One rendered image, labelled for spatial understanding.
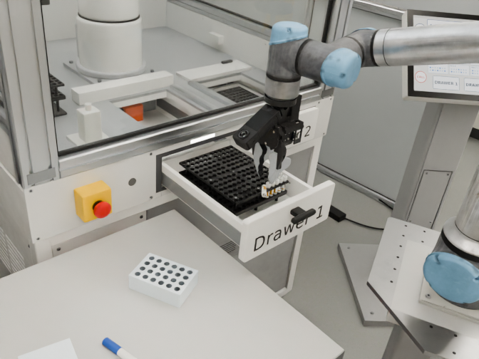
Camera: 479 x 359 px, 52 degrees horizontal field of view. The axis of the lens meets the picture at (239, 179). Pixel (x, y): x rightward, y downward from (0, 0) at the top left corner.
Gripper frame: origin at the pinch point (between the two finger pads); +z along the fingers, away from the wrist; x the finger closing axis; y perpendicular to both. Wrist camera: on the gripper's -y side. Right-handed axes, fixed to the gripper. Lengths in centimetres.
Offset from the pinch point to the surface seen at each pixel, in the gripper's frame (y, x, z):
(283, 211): -4.1, -10.8, 2.4
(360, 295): 78, 6, 91
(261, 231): -10.3, -10.8, 5.2
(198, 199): -13.1, 8.0, 6.2
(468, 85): 93, -3, -6
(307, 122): 40.5, 21.3, 4.4
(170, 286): -30.0, -4.6, 14.7
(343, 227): 115, 45, 93
